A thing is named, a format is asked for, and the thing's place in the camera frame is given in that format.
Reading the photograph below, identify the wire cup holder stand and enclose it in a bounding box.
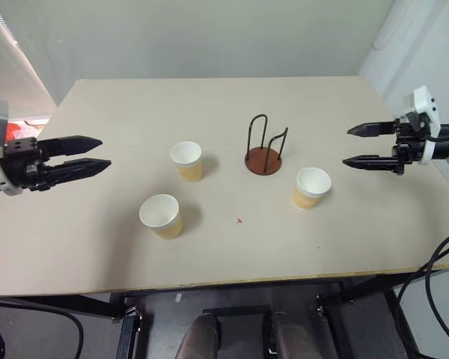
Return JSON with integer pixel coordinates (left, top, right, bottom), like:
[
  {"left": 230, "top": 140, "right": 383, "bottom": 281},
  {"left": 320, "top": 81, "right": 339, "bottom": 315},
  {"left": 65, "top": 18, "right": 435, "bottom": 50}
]
[{"left": 243, "top": 113, "right": 290, "bottom": 177}]

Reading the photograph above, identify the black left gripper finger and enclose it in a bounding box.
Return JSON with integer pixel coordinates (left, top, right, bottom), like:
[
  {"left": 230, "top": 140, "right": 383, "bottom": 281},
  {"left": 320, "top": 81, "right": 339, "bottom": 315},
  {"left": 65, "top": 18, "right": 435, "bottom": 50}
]
[
  {"left": 37, "top": 135, "right": 104, "bottom": 159},
  {"left": 40, "top": 158, "right": 112, "bottom": 188}
]

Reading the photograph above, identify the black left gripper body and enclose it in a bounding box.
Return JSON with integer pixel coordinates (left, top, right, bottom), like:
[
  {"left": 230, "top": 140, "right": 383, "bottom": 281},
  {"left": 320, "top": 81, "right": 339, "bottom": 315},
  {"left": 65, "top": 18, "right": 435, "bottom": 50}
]
[{"left": 0, "top": 137, "right": 52, "bottom": 193}]

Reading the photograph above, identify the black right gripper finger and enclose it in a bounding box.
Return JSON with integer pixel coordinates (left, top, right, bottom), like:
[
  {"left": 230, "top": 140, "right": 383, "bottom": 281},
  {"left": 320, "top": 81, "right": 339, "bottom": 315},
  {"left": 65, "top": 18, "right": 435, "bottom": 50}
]
[
  {"left": 346, "top": 120, "right": 398, "bottom": 138},
  {"left": 341, "top": 153, "right": 400, "bottom": 174}
]

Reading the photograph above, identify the white wall conduit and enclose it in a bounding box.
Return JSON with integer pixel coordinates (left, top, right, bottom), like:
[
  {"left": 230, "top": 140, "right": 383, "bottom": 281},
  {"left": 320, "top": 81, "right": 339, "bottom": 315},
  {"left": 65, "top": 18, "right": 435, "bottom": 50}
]
[{"left": 372, "top": 0, "right": 407, "bottom": 50}]

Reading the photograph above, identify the red plastic bag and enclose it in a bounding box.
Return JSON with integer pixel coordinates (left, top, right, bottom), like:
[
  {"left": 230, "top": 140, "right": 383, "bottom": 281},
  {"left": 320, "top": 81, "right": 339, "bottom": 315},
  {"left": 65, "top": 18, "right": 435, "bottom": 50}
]
[{"left": 5, "top": 120, "right": 49, "bottom": 141}]

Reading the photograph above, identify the black floor cable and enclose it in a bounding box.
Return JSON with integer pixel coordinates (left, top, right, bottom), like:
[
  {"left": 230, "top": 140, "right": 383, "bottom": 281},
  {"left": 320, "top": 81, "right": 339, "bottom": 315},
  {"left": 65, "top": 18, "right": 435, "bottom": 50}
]
[
  {"left": 0, "top": 297, "right": 85, "bottom": 359},
  {"left": 396, "top": 228, "right": 449, "bottom": 359},
  {"left": 424, "top": 242, "right": 449, "bottom": 359}
]

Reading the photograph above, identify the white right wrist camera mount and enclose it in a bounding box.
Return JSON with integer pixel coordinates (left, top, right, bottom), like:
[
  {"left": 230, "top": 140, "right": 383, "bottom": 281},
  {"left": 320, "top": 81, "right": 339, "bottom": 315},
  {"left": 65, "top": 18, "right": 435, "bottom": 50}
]
[{"left": 403, "top": 85, "right": 442, "bottom": 165}]

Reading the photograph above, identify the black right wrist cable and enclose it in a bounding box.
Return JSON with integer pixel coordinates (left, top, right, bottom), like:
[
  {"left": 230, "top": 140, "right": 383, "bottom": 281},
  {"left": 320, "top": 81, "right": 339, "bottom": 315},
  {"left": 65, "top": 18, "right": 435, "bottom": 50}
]
[{"left": 424, "top": 129, "right": 449, "bottom": 144}]

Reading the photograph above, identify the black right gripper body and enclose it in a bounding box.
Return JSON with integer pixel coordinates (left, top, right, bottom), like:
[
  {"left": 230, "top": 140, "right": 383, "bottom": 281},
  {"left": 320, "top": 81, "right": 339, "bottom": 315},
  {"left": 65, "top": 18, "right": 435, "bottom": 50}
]
[{"left": 391, "top": 117, "right": 432, "bottom": 175}]

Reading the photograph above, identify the dark rounded shape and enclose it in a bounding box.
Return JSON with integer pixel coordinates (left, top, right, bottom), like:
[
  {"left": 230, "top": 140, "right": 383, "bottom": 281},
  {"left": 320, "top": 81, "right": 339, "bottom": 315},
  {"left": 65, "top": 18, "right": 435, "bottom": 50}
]
[
  {"left": 174, "top": 313, "right": 220, "bottom": 359},
  {"left": 272, "top": 313, "right": 323, "bottom": 359}
]

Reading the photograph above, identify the tan paper cup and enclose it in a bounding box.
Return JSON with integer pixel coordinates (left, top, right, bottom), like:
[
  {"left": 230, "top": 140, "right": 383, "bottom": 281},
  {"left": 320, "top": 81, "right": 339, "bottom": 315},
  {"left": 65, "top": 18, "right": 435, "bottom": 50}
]
[
  {"left": 138, "top": 193, "right": 183, "bottom": 240},
  {"left": 292, "top": 167, "right": 332, "bottom": 211},
  {"left": 169, "top": 141, "right": 204, "bottom": 183}
]

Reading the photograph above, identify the black table frame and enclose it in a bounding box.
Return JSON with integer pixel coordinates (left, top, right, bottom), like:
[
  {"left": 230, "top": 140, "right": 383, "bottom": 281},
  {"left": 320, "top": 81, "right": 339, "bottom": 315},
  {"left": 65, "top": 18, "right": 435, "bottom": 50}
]
[{"left": 0, "top": 269, "right": 449, "bottom": 359}]

